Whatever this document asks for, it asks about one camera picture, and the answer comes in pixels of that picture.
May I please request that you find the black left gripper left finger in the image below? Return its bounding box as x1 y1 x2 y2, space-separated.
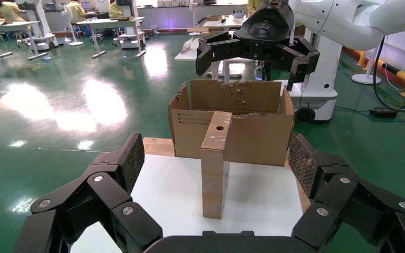
14 132 163 253

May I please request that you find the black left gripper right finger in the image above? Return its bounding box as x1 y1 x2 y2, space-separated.
288 133 405 253

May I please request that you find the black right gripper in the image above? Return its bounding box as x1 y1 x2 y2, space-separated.
195 3 320 92

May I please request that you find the small narrow cardboard box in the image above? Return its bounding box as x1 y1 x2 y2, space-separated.
200 111 233 220

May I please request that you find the low open cardboard box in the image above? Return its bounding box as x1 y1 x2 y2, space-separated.
187 26 210 36

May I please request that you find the big open cardboard box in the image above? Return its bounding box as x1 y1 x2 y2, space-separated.
168 79 296 168

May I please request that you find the white work table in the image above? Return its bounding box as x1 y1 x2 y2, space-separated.
195 15 248 32
174 35 256 82
0 21 49 61
76 16 147 60

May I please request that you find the white standing fan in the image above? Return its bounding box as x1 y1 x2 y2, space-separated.
61 4 84 47
351 45 382 85
188 0 202 37

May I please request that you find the clear plastic bag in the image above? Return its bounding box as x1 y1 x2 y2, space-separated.
180 37 195 54

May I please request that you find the black power adapter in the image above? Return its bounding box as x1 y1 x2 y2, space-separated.
369 107 399 119

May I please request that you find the long white counter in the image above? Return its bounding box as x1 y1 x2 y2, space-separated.
136 3 248 31

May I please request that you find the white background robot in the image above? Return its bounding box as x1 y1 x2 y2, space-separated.
15 0 59 51
117 0 147 49

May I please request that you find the blue floor cable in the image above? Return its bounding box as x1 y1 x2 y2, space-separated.
335 105 405 123

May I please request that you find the black hanging cable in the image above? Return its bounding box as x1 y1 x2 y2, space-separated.
373 36 405 113

